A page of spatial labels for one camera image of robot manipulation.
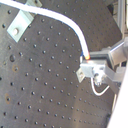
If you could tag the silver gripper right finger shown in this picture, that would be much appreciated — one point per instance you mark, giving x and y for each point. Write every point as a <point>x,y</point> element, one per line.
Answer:
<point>110,56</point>

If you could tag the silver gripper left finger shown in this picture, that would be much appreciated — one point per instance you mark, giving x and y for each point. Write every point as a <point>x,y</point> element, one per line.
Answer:
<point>102,74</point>

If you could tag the black perforated breadboard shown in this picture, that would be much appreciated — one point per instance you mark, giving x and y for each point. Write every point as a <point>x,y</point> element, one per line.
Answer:
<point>38,82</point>

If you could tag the small grey clip bracket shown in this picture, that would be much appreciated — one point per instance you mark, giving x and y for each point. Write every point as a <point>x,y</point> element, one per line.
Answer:
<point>80,75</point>

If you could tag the aluminium frame post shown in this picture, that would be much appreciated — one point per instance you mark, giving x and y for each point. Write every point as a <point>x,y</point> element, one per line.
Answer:
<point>121,17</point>

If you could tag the grey metal cable clip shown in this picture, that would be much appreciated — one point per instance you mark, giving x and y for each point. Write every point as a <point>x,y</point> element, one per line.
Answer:
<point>22,20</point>

